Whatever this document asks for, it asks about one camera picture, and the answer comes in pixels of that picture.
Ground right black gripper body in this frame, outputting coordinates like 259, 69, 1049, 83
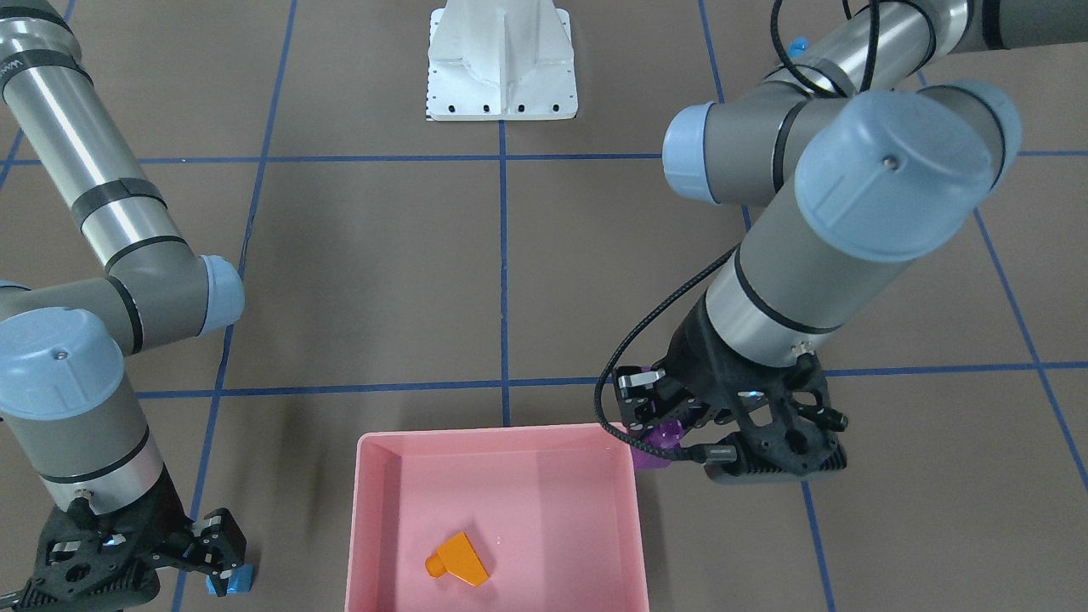
17, 480, 201, 611

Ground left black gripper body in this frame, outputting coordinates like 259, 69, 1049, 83
664, 297, 830, 451

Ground purple toy block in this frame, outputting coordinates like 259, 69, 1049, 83
628, 377, 685, 451

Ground orange toy block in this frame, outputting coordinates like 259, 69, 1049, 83
424, 531, 490, 587

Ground small blue toy block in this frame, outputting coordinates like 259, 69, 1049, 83
205, 564, 255, 597

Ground long blue toy block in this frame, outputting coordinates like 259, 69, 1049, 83
786, 37, 809, 60

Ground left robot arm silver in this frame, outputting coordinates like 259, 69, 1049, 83
603, 1, 1085, 469

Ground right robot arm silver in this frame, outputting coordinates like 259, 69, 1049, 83
1, 1, 254, 611

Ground pink plastic box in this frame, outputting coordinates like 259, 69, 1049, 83
343, 423, 650, 611

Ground white pedestal column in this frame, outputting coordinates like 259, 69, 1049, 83
425, 1, 579, 122

